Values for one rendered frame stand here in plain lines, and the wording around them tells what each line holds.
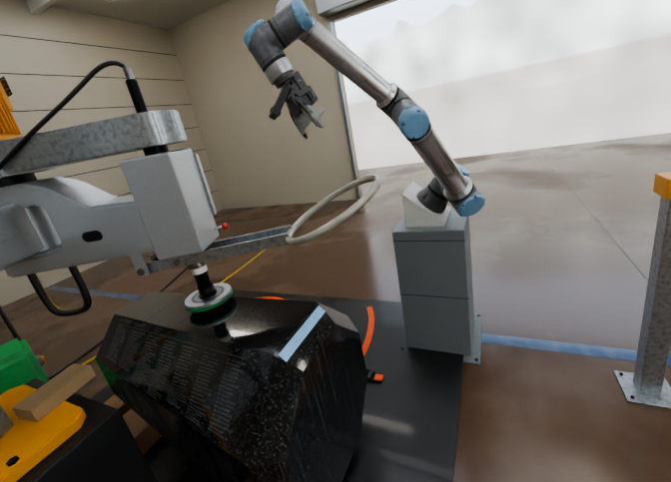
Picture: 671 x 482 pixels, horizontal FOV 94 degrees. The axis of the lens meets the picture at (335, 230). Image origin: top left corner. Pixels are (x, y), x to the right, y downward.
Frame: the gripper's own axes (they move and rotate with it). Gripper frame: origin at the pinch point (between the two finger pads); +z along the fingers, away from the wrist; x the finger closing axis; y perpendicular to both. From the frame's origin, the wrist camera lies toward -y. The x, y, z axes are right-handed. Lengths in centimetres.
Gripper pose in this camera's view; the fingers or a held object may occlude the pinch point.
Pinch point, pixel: (313, 135)
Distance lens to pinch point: 114.1
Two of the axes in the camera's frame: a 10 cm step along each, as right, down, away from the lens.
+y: 7.2, -6.1, 3.3
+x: -4.3, -0.2, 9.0
